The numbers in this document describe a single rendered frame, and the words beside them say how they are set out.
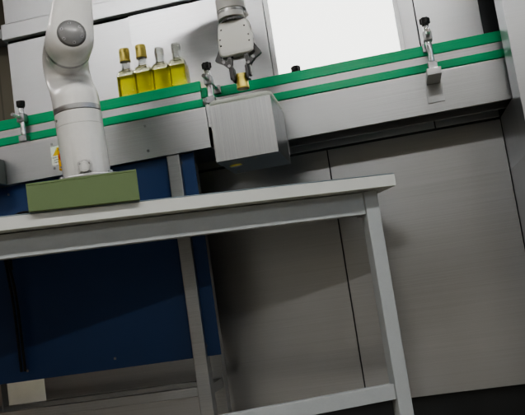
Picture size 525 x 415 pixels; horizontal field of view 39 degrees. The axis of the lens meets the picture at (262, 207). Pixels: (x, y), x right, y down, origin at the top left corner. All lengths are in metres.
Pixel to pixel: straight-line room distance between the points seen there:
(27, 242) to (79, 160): 0.24
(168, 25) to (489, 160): 1.15
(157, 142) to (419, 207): 0.84
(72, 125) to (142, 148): 0.37
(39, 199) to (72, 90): 0.30
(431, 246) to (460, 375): 0.40
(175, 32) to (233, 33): 0.49
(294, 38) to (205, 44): 0.30
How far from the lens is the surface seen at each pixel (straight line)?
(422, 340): 2.40
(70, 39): 1.95
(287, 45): 2.51
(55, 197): 1.84
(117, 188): 1.84
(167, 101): 2.28
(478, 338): 2.41
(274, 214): 1.95
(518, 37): 2.14
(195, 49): 2.57
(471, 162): 2.43
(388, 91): 2.25
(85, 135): 1.93
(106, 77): 2.68
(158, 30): 2.63
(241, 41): 2.15
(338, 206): 2.01
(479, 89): 2.26
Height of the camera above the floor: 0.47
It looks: 7 degrees up
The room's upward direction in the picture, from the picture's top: 8 degrees counter-clockwise
